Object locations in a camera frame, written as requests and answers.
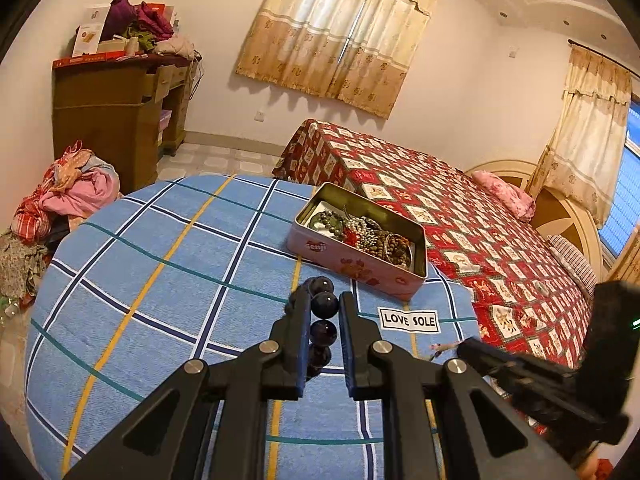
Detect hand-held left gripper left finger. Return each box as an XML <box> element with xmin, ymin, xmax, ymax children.
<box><xmin>62</xmin><ymin>284</ymin><xmax>312</xmax><ymax>480</ymax></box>

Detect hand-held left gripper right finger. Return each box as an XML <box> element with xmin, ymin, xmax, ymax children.
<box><xmin>339</xmin><ymin>291</ymin><xmax>581</xmax><ymax>480</ymax></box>

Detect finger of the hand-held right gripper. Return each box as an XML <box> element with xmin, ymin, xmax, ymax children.
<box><xmin>492</xmin><ymin>377</ymin><xmax>628</xmax><ymax>443</ymax></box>
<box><xmin>457</xmin><ymin>337</ymin><xmax>581</xmax><ymax>386</ymax></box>

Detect dark large-bead bracelet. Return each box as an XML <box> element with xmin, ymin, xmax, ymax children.
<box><xmin>287</xmin><ymin>276</ymin><xmax>337</xmax><ymax>386</ymax></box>

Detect jade pendant with red cord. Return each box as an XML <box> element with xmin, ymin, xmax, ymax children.
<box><xmin>429</xmin><ymin>340</ymin><xmax>463</xmax><ymax>361</ymax></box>

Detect pink tin box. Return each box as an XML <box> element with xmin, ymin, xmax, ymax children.
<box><xmin>286</xmin><ymin>182</ymin><xmax>428</xmax><ymax>302</ymax></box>

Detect metallic silver bead bracelet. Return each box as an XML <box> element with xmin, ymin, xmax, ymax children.
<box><xmin>350</xmin><ymin>217</ymin><xmax>386</xmax><ymax>246</ymax></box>

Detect person's right forearm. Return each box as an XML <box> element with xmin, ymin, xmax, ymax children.
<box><xmin>575</xmin><ymin>452</ymin><xmax>631</xmax><ymax>480</ymax></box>

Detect striped pillow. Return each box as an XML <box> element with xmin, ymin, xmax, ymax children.
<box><xmin>547</xmin><ymin>234</ymin><xmax>598</xmax><ymax>286</ymax></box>

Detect round wooden headboard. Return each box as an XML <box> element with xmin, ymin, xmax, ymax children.
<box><xmin>465</xmin><ymin>160</ymin><xmax>603</xmax><ymax>286</ymax></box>

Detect window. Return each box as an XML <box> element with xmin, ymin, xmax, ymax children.
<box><xmin>597</xmin><ymin>100</ymin><xmax>640</xmax><ymax>261</ymax></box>

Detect blue plaid blanket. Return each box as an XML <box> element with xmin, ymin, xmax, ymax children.
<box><xmin>25</xmin><ymin>174</ymin><xmax>481</xmax><ymax>480</ymax></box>

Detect red patterned bed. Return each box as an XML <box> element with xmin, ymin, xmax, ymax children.
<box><xmin>272</xmin><ymin>119</ymin><xmax>601</xmax><ymax>441</ymax></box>

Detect pink pillow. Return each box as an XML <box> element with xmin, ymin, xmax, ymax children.
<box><xmin>471</xmin><ymin>170</ymin><xmax>535</xmax><ymax>222</ymax></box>

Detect narrow beige patterned curtain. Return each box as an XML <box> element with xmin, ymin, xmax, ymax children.
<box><xmin>525</xmin><ymin>42</ymin><xmax>633</xmax><ymax>231</ymax></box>

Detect pile of pink clothes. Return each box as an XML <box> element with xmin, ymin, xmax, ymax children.
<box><xmin>11</xmin><ymin>140</ymin><xmax>123</xmax><ymax>246</ymax></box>

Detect green patterned cloth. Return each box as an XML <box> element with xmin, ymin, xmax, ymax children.
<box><xmin>0</xmin><ymin>230</ymin><xmax>56</xmax><ymax>311</ymax></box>

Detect brown wooden desk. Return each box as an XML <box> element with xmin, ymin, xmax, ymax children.
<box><xmin>52</xmin><ymin>52</ymin><xmax>201</xmax><ymax>196</ymax></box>

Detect red flat box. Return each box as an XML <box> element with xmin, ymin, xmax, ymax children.
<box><xmin>52</xmin><ymin>50</ymin><xmax>131</xmax><ymax>70</ymax></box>

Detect pile of clothes on desk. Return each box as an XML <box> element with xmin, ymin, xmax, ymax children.
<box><xmin>100</xmin><ymin>0</ymin><xmax>196</xmax><ymax>58</ymax></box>

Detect white cardboard box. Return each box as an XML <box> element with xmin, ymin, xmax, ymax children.
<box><xmin>71</xmin><ymin>5</ymin><xmax>118</xmax><ymax>58</ymax></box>

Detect brown bead bracelets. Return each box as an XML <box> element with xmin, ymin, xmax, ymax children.
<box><xmin>372</xmin><ymin>230</ymin><xmax>416</xmax><ymax>268</ymax></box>

